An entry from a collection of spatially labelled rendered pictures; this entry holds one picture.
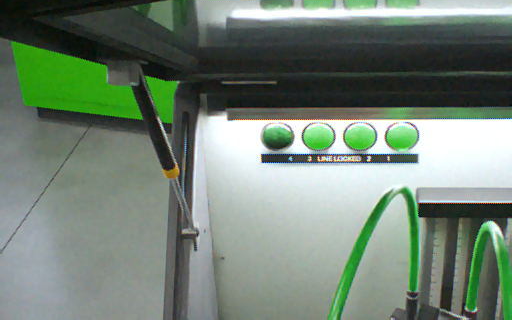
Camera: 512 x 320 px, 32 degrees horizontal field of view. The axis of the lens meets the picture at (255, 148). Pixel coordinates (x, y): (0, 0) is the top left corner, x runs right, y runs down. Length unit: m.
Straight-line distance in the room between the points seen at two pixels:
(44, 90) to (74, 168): 0.47
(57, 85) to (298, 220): 2.86
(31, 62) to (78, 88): 0.24
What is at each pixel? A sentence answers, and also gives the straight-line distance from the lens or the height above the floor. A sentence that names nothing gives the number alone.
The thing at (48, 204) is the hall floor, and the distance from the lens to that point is 3.72.
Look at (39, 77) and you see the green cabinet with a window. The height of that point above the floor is 0.24.
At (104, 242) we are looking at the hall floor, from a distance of 3.45.
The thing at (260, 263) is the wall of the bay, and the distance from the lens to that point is 1.44.
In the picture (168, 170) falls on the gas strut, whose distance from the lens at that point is 1.08.
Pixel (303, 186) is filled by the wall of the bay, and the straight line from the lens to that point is 1.35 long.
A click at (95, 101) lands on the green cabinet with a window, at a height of 0.15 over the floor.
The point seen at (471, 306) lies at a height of 1.17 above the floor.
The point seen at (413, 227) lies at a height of 1.29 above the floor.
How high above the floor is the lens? 2.05
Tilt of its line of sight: 32 degrees down
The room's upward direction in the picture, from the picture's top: 3 degrees counter-clockwise
